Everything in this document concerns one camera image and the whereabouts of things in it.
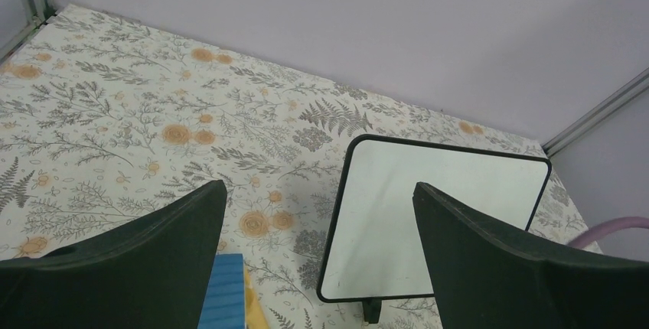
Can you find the black framed whiteboard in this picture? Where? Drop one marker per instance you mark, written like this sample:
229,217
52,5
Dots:
373,249

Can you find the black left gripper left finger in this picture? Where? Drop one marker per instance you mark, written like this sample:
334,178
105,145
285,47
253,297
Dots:
151,272

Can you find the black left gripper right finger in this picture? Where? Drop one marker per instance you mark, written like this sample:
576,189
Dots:
486,273

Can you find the black whiteboard stand foot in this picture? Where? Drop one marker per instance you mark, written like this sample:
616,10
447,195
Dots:
371,310

